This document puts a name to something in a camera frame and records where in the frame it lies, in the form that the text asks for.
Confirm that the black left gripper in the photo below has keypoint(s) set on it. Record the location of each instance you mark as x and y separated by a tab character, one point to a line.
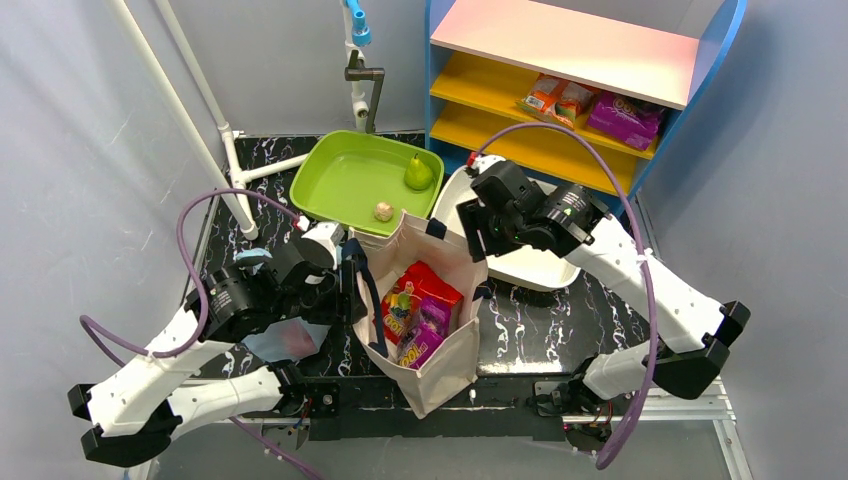
348	285

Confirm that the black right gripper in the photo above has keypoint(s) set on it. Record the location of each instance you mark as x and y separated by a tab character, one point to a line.
473	225

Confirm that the light blue printed plastic bag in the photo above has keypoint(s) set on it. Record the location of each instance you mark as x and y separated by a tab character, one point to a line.
291	339

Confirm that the cream canvas tote bag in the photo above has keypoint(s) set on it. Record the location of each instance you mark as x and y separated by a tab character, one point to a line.
380	261

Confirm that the red snack bag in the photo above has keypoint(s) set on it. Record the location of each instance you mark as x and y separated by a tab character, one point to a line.
418	283

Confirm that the purple snack bag top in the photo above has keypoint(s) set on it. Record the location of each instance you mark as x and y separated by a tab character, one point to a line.
429	327

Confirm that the purple snack bag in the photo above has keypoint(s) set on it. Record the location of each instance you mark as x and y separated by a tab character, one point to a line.
636	123
429	327

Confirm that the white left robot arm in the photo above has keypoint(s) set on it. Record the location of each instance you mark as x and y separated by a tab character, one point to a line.
136	413

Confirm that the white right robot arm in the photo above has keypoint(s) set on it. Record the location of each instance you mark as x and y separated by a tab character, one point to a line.
691	333

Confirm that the orange snack bag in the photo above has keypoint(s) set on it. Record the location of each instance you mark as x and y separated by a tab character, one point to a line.
557	100

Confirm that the purple snack bag lower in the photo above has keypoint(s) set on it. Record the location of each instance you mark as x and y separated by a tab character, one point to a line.
636	123

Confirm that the white rectangular tray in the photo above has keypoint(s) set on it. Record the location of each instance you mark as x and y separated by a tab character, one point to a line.
527	267

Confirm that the green pear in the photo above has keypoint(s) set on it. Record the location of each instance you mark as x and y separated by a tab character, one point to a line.
418	175

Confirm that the garlic bulb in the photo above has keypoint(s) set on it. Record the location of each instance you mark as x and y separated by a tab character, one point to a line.
383	212

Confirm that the green rectangular tray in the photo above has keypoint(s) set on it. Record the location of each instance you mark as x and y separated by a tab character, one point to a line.
347	173

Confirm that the blue shelf with coloured boards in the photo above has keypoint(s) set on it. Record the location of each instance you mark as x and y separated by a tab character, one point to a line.
483	56

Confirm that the grey faucet on pipe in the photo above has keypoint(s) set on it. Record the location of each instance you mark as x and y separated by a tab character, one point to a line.
366	82

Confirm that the white pipe frame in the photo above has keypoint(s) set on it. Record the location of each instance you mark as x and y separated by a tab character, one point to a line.
161	44

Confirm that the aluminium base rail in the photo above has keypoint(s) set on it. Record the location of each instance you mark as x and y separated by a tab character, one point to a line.
526	336

